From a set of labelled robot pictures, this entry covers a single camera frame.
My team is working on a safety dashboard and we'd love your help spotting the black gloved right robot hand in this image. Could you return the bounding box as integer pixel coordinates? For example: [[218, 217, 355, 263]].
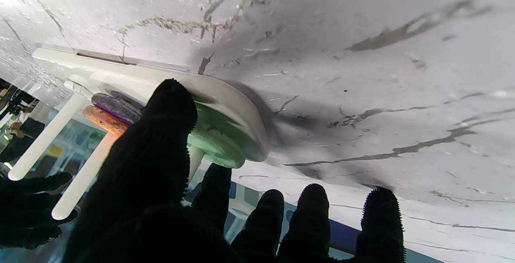
[[0, 173, 79, 249]]

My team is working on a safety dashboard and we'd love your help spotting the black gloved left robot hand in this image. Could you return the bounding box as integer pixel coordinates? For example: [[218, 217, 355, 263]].
[[62, 79, 406, 263]]

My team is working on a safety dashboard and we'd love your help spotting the small orange ring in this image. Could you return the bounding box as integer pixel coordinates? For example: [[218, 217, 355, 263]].
[[82, 105, 129, 137]]

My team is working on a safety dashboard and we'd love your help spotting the large green ring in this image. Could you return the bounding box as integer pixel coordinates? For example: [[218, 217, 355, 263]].
[[186, 102, 252, 169]]

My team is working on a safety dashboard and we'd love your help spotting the medium purple ring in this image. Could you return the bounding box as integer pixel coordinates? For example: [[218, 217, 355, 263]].
[[92, 93, 142, 126]]

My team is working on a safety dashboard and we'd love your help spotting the white Hanoi tower base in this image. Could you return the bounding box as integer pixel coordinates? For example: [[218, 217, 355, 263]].
[[7, 46, 269, 220]]

